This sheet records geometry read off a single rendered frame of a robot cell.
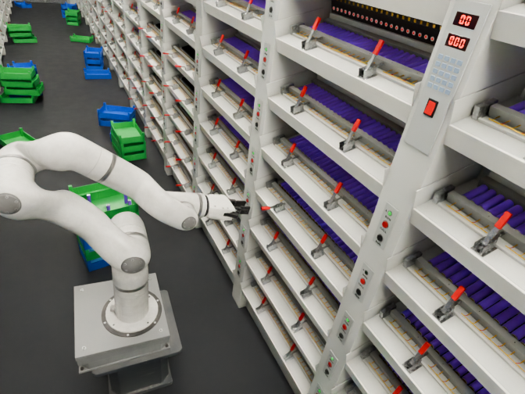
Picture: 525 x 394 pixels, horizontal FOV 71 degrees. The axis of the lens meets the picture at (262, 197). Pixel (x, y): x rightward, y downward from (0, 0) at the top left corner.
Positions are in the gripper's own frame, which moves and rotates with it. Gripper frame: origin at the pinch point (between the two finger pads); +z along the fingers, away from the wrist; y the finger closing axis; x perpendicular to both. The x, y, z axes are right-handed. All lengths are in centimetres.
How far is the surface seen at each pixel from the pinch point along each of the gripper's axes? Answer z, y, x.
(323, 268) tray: 15.9, 32.2, -1.5
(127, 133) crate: 9, -205, -64
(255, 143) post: 9.9, -21.1, 16.7
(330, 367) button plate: 22, 49, -31
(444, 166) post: 7, 54, 48
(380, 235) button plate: 8, 49, 25
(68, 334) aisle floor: -44, -32, -95
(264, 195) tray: 16.3, -11.0, -1.2
